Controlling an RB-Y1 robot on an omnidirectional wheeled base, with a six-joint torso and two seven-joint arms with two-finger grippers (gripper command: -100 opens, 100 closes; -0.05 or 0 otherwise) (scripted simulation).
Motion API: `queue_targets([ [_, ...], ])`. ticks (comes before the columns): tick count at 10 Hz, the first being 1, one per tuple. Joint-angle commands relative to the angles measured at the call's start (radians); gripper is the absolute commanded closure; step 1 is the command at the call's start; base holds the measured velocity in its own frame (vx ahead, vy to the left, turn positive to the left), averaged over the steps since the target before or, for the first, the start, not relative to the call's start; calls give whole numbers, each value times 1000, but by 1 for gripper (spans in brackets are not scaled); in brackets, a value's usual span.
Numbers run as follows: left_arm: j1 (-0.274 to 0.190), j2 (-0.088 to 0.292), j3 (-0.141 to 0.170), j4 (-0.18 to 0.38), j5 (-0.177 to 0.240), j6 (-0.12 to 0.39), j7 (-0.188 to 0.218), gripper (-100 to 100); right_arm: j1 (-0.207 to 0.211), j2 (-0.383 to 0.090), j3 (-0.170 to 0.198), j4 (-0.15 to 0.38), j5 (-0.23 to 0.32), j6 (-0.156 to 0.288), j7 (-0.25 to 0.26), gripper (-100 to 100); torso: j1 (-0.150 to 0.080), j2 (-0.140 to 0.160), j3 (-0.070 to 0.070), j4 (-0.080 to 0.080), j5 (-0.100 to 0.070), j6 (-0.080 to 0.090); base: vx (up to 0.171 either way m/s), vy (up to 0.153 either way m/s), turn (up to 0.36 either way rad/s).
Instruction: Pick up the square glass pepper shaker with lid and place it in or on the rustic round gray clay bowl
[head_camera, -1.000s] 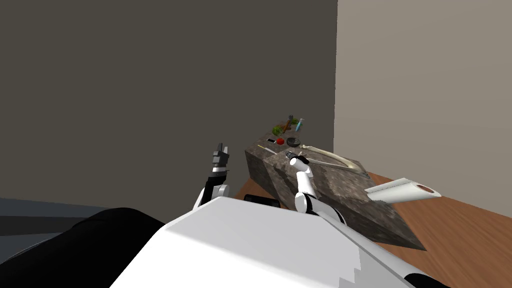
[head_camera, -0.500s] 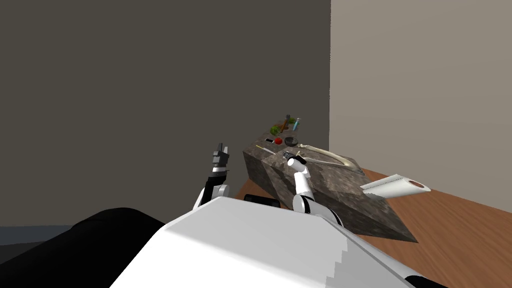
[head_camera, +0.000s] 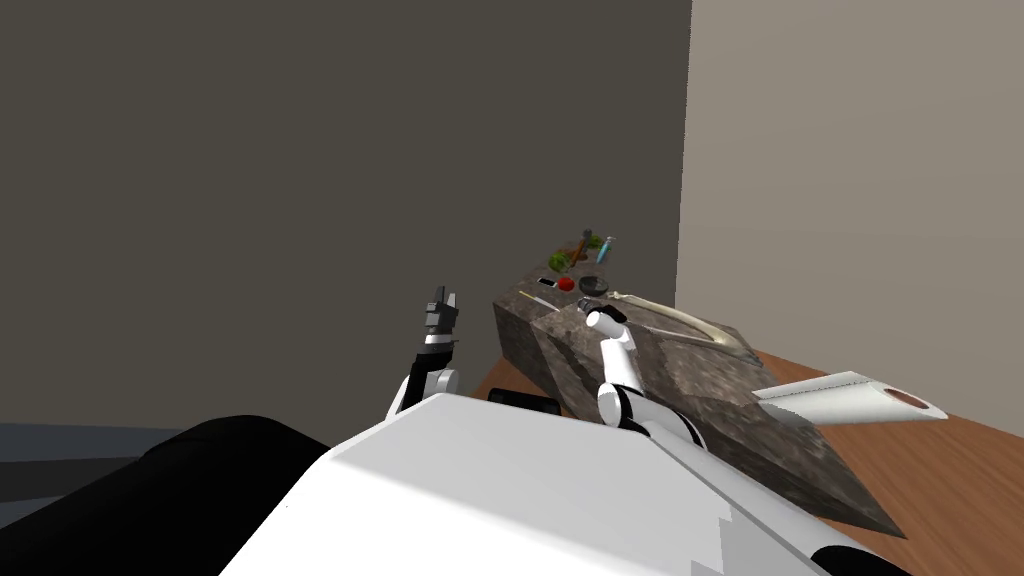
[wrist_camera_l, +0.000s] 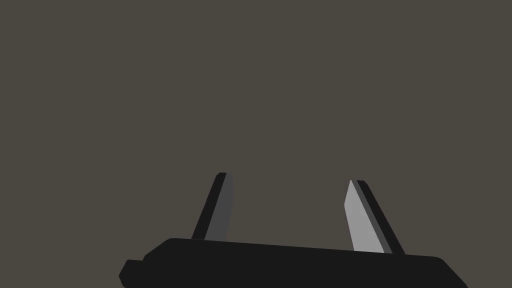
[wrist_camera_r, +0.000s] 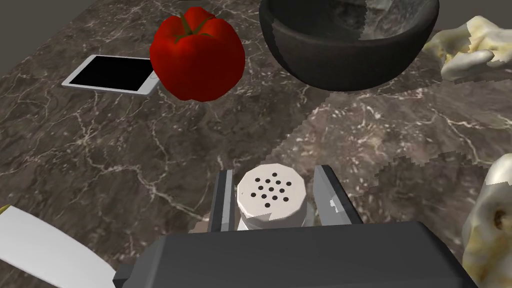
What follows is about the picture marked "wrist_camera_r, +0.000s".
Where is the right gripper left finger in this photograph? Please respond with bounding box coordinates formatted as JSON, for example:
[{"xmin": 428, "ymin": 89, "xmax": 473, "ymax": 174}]
[{"xmin": 207, "ymin": 169, "xmax": 235, "ymax": 233}]

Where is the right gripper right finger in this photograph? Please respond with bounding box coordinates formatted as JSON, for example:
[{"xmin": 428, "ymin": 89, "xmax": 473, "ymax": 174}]
[{"xmin": 313, "ymin": 164, "xmax": 364, "ymax": 228}]

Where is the white salt shaker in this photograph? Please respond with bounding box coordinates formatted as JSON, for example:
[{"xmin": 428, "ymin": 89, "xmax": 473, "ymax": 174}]
[{"xmin": 235, "ymin": 162, "xmax": 309, "ymax": 232}]

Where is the red tomato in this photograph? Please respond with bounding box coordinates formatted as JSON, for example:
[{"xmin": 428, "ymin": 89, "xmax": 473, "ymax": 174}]
[{"xmin": 149, "ymin": 6, "xmax": 247, "ymax": 103}]

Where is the dark grey bowl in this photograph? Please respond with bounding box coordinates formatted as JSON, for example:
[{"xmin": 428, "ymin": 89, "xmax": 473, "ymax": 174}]
[{"xmin": 258, "ymin": 0, "xmax": 441, "ymax": 93}]

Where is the pale yellow lumpy food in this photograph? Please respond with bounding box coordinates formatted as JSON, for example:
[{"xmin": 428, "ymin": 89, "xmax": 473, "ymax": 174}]
[
  {"xmin": 422, "ymin": 15, "xmax": 512, "ymax": 82},
  {"xmin": 461, "ymin": 153, "xmax": 512, "ymax": 288}
]

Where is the white smartphone with black screen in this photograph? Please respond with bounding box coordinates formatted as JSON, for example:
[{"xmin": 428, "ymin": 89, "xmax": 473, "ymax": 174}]
[{"xmin": 61, "ymin": 54, "xmax": 161, "ymax": 97}]

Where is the white knife blade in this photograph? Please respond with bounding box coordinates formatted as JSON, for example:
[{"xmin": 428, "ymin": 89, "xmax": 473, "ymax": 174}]
[{"xmin": 0, "ymin": 204, "xmax": 118, "ymax": 288}]

